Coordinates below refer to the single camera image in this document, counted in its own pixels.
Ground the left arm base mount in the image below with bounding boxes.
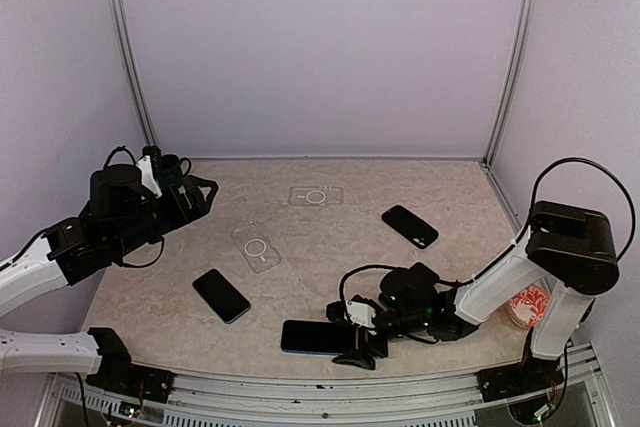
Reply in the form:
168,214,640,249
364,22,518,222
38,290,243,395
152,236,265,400
86,327,175,404

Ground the right aluminium frame post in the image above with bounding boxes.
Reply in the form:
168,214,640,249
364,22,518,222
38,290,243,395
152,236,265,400
483,0,535,170

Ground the front aluminium rail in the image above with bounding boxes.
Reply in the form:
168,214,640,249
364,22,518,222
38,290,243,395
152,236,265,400
34,344,619,426

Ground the teal-edged smartphone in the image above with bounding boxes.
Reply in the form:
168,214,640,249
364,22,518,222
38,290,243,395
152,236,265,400
192,269,251,324

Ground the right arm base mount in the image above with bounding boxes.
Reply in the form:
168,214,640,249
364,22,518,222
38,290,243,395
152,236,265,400
476,340,565,402

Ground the black phone case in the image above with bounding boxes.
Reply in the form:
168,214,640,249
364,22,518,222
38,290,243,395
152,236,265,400
381,205,439,250

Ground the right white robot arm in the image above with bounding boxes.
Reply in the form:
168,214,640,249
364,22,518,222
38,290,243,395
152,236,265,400
327,197,632,391

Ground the blue smartphone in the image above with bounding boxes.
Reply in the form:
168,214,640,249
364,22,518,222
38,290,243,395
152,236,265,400
280,320,356,356

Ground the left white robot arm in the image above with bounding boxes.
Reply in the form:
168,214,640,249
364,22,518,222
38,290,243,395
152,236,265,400
1,146,219,392

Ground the dark green mug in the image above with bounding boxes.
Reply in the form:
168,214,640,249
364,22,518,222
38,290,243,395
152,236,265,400
156,154,192,190

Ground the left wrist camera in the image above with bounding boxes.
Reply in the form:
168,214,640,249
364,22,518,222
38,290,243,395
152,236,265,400
136,145,162,198

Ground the clear magsafe phone case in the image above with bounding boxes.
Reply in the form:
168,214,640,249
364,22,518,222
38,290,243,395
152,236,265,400
231,222,282,274

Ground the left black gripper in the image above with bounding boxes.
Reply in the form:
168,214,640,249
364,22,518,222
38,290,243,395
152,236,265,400
111,174,218,258

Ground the left aluminium frame post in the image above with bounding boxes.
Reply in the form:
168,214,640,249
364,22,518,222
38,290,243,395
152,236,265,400
108,0,158,146

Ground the clear camera-cutout phone case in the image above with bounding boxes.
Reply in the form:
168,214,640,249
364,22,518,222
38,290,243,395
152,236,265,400
288,186,344,207

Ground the red white patterned bowl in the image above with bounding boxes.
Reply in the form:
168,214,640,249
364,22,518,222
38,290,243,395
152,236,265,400
506,283,551,329

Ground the aluminium frame post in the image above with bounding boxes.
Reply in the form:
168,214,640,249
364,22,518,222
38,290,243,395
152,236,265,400
483,0,535,170
108,0,158,146

